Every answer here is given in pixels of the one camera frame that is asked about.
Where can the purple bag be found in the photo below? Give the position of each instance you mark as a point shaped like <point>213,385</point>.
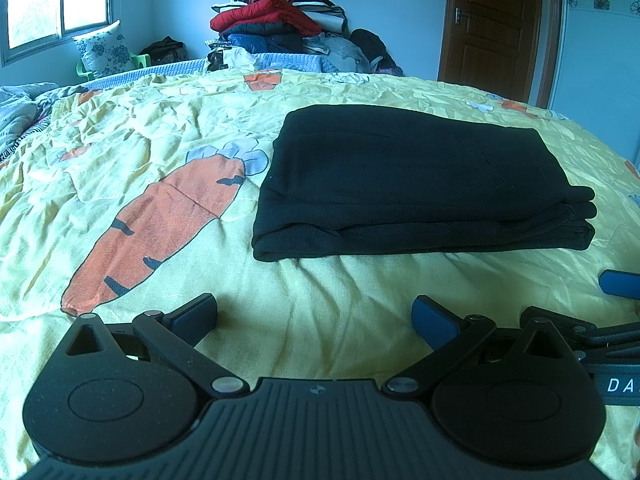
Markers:
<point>390,69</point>

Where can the black pants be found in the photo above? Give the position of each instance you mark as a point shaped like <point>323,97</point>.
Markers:
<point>410,175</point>

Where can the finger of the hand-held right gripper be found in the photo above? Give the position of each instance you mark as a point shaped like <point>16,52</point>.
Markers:
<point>620,284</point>
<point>582,334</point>

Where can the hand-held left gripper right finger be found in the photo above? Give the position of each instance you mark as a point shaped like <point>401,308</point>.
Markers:
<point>432,322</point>

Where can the yellow carrot printed blanket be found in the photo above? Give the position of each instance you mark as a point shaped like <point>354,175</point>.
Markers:
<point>300,300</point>

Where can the dark bag on chair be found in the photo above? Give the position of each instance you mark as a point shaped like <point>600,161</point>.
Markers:
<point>166,50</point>

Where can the window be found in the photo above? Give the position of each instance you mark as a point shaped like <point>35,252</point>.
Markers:
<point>55,5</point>

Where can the brown wooden door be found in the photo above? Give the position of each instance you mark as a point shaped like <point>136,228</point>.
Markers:
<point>495,30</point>

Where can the white and black plastic bag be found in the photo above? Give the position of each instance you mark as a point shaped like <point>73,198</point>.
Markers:
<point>232,59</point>

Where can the pile of folded clothes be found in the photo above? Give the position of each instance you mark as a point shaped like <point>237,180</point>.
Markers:
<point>272,15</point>

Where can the blue quilted bedspread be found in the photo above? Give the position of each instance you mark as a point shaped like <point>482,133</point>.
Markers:
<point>287,61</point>

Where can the grey floral quilt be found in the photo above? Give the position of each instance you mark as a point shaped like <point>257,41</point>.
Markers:
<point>22,110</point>

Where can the grey plastic bag bundle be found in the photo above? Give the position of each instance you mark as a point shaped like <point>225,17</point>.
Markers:
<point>340,52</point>

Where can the green plastic chair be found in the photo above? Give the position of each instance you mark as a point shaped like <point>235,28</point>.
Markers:
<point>142,59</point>

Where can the floral pillow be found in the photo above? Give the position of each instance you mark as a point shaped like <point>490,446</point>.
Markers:
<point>106,50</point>

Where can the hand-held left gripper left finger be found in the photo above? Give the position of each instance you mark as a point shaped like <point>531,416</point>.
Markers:
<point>195,317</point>

